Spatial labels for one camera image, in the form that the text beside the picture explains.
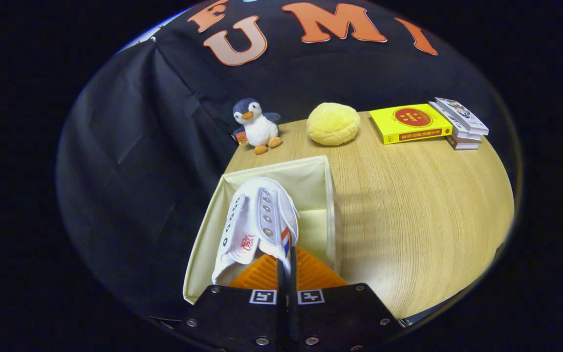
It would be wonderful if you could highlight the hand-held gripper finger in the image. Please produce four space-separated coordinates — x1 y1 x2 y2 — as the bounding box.
289 247 404 352
176 247 289 352

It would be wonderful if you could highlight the white canvas shoe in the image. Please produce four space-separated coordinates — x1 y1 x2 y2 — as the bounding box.
212 176 300 286

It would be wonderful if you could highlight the beige fabric storage box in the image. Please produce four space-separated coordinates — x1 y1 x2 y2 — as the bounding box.
183 155 343 305

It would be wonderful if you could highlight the penguin plush toy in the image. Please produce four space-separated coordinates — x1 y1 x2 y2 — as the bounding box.
232 98 283 155

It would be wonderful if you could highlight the yellow round plush ball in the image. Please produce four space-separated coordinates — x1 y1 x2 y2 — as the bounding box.
306 102 361 146

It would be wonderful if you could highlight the yellow book with red circle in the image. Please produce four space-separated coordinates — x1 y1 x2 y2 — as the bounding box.
369 104 453 145

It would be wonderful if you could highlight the black backdrop cloth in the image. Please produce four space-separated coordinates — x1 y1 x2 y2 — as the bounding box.
56 0 512 318

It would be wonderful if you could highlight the white illustrated book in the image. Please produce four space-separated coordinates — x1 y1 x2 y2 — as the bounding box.
434 97 490 136

